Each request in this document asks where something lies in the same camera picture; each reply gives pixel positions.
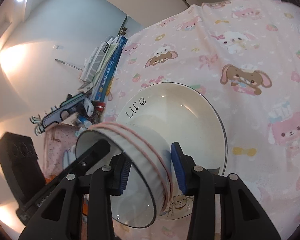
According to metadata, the large white black-rimmed bowl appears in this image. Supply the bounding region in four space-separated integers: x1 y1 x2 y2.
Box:
75 124 173 228

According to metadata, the white plate with life text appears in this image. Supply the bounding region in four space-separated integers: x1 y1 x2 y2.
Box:
116 82 227 220

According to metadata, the pink strawberry pattern bowl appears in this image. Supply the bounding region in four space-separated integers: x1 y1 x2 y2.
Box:
88 122 173 213

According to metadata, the pink bag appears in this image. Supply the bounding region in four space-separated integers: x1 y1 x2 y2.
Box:
42 124 87 182

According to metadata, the stack of books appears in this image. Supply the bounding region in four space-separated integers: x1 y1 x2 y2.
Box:
78 35 127 101

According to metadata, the pink cartoon tablecloth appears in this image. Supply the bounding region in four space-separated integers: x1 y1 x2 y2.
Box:
103 0 300 239

